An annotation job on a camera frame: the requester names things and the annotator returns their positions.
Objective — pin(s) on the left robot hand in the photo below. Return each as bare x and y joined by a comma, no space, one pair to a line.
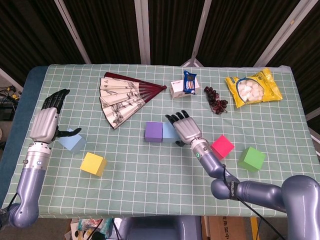
43,125

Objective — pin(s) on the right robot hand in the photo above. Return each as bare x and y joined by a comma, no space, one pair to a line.
187,130

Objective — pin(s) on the light blue foam cube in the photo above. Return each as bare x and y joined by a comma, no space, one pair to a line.
168,133
72,145

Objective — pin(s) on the purple foam cube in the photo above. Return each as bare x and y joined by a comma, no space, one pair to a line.
153,131

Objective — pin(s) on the pink foam cube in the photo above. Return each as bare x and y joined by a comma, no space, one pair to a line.
223,147

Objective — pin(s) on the yellow foam cube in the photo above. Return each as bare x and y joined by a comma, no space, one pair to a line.
92,163

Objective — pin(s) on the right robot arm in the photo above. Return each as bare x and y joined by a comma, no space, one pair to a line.
262,191

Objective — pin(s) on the blue table padding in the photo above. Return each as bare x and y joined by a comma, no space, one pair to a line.
23,100

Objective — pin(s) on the dark red grape bunch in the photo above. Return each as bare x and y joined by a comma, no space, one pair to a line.
215,98

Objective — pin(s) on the white cardboard product box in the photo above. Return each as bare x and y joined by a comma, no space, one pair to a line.
176,88

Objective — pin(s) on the blue cookie packet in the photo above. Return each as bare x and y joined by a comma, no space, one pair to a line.
190,83

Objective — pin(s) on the green checked tablecloth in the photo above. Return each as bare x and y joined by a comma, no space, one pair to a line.
150,187

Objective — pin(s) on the green foam cube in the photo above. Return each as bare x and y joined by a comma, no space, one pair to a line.
251,158

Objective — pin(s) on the painted paper folding fan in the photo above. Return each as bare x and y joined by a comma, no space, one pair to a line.
120,100

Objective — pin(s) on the yellow marshmallow bag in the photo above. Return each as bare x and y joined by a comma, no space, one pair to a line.
252,90

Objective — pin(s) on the blue-grey robot torso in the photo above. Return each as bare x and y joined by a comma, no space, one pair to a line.
160,228

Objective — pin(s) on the brown cardboard box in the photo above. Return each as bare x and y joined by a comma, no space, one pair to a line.
225,228

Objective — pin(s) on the colourful printed packaging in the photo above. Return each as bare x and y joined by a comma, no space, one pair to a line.
86,225

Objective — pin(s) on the dark brown curtain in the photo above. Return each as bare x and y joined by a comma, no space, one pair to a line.
110,30

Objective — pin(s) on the yellow vertical bar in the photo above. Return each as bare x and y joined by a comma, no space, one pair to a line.
254,230

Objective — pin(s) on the white frame bar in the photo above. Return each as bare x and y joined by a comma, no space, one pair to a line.
10,78
313,114

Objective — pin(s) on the white frame post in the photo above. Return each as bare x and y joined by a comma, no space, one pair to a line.
280,35
72,31
200,32
142,32

